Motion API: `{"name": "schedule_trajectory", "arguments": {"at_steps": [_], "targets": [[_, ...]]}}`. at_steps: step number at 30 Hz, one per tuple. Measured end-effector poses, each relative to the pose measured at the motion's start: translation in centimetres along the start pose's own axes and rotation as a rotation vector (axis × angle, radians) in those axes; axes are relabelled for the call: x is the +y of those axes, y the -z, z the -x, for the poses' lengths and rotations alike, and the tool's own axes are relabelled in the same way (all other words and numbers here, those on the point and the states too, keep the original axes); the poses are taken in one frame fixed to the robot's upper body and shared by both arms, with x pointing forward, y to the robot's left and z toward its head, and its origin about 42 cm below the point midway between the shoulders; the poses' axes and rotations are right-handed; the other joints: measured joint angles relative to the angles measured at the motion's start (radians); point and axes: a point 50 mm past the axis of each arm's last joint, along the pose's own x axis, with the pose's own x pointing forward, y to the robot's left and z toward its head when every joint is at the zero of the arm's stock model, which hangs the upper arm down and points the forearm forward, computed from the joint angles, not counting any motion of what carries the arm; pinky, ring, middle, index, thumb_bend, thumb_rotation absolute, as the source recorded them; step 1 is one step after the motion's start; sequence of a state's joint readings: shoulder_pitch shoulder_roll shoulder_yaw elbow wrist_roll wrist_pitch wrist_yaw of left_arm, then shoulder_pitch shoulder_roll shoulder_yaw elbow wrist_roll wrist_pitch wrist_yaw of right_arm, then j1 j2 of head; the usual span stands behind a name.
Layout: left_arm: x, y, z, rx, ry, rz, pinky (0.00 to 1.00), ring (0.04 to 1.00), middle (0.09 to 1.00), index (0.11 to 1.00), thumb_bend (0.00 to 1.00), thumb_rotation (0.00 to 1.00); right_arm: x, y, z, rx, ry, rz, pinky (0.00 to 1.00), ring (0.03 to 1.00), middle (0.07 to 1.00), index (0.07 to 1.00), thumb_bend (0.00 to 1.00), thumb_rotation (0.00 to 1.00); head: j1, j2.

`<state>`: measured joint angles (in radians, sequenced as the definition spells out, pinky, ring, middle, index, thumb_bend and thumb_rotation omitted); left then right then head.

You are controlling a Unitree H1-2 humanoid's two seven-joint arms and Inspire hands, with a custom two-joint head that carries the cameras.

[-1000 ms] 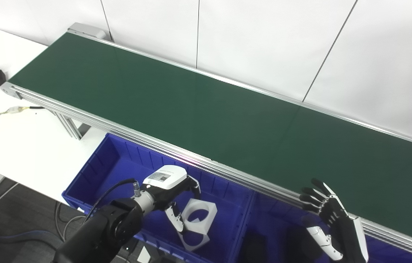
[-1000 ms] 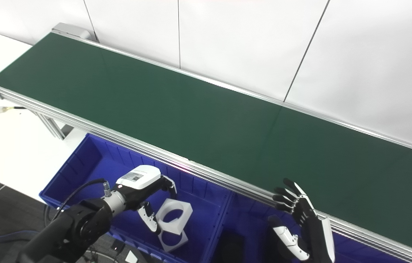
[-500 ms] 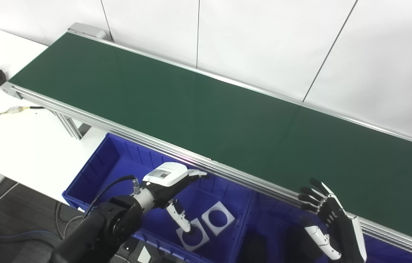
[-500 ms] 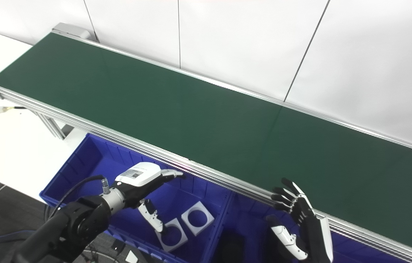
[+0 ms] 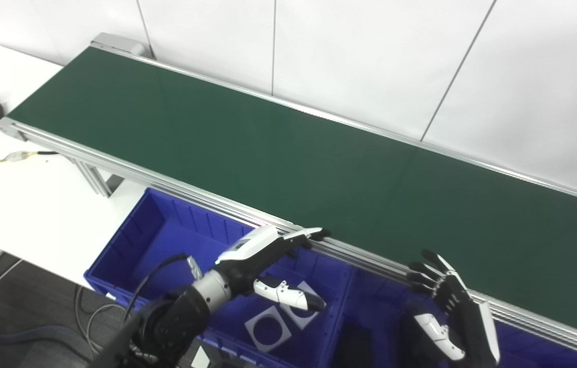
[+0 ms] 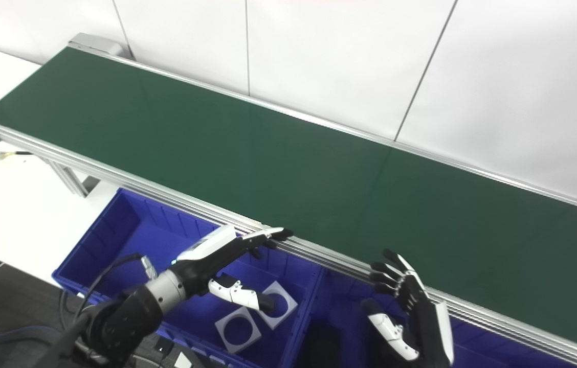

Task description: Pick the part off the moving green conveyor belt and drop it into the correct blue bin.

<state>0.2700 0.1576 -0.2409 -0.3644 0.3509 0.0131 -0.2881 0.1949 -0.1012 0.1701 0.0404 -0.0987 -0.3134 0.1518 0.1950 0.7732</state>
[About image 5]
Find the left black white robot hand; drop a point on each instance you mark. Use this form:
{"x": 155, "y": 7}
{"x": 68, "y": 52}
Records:
{"x": 252, "y": 253}

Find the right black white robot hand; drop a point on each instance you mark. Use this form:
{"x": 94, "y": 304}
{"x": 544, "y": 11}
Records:
{"x": 465, "y": 322}

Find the white square part round hole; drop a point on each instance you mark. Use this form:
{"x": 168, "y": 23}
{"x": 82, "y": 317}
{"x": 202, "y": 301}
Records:
{"x": 305, "y": 319}
{"x": 253, "y": 324}

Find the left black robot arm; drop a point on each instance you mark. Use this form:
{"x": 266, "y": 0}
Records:
{"x": 171, "y": 322}

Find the blue plastic bin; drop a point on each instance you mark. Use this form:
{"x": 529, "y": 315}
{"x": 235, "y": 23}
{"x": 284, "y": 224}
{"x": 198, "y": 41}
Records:
{"x": 385, "y": 306}
{"x": 160, "y": 245}

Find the green conveyor belt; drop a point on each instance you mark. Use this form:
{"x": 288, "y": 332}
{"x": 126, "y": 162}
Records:
{"x": 268, "y": 153}

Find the black block part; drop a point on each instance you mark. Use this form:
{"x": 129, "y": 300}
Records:
{"x": 357, "y": 350}

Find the aluminium conveyor leg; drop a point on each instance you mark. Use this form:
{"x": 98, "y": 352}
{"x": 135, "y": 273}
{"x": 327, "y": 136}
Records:
{"x": 96, "y": 179}

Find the grey conveyor end cover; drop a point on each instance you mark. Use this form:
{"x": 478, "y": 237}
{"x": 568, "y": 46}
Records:
{"x": 117, "y": 43}

